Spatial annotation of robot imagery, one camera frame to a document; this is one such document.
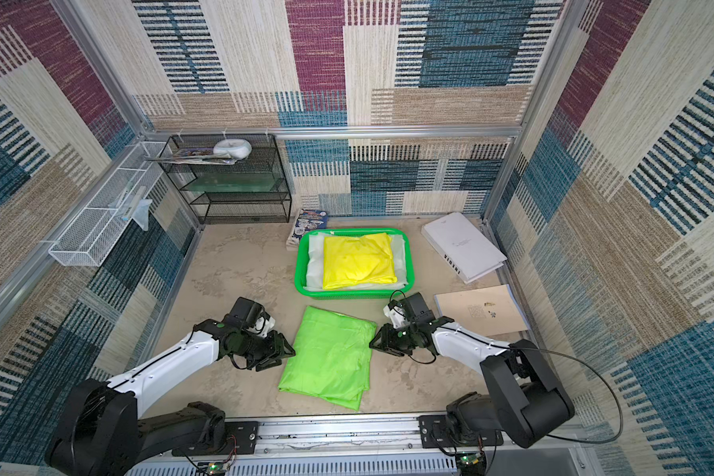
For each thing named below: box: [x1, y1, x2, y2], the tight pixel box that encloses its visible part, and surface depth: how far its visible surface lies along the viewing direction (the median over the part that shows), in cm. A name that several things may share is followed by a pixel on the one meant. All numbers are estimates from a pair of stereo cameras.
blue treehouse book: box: [293, 208, 329, 240], surface depth 120 cm
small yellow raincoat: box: [322, 232, 398, 291], surface depth 96 cm
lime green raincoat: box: [277, 305, 377, 411], surface depth 85 cm
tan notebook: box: [434, 283, 530, 338], surface depth 98 cm
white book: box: [421, 212, 508, 284], surface depth 110 cm
